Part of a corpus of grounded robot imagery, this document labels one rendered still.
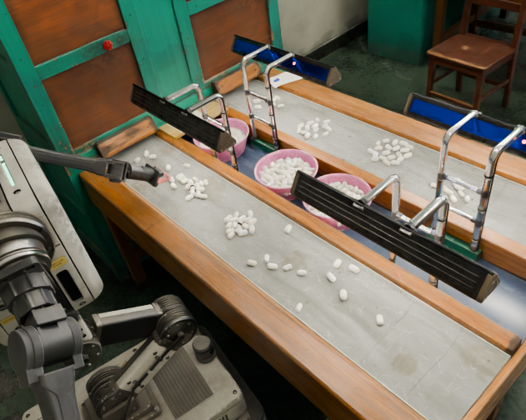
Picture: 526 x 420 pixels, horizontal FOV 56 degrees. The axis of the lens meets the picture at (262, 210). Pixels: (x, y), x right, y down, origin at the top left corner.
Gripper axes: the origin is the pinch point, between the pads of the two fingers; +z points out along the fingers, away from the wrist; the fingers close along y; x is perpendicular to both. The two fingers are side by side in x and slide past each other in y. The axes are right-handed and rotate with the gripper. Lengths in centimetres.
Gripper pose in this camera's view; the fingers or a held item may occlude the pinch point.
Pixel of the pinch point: (168, 177)
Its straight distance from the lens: 208.1
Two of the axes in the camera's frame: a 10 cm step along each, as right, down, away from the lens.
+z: 6.6, 0.8, 7.4
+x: -3.6, 9.1, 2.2
